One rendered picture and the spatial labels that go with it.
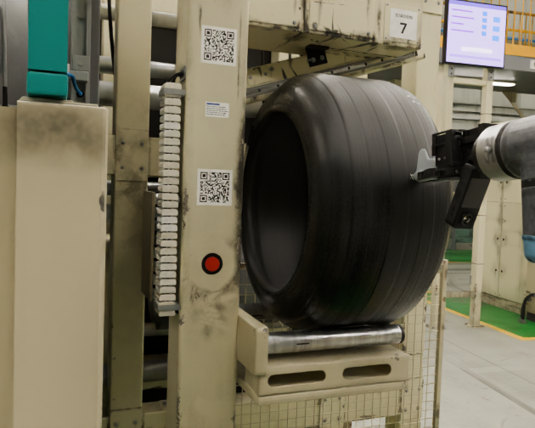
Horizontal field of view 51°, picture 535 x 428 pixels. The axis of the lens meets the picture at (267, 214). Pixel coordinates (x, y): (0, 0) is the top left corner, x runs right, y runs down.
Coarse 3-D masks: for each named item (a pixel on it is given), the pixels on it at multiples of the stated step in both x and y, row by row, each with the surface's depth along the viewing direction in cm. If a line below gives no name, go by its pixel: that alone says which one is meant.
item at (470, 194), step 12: (468, 168) 93; (468, 180) 93; (480, 180) 93; (456, 192) 95; (468, 192) 94; (480, 192) 94; (456, 204) 95; (468, 204) 95; (480, 204) 96; (456, 216) 95; (468, 216) 96; (468, 228) 97
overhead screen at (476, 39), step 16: (448, 0) 481; (464, 0) 485; (448, 16) 482; (464, 16) 486; (480, 16) 490; (496, 16) 494; (448, 32) 483; (464, 32) 486; (480, 32) 491; (496, 32) 495; (448, 48) 484; (464, 48) 487; (480, 48) 492; (496, 48) 496; (448, 64) 488; (464, 64) 488; (480, 64) 492; (496, 64) 497
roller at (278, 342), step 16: (272, 336) 116; (288, 336) 117; (304, 336) 119; (320, 336) 120; (336, 336) 121; (352, 336) 122; (368, 336) 124; (384, 336) 125; (400, 336) 127; (272, 352) 116
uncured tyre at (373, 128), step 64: (256, 128) 140; (320, 128) 111; (384, 128) 111; (256, 192) 159; (320, 192) 108; (384, 192) 107; (448, 192) 114; (256, 256) 146; (320, 256) 109; (384, 256) 110; (320, 320) 119; (384, 320) 125
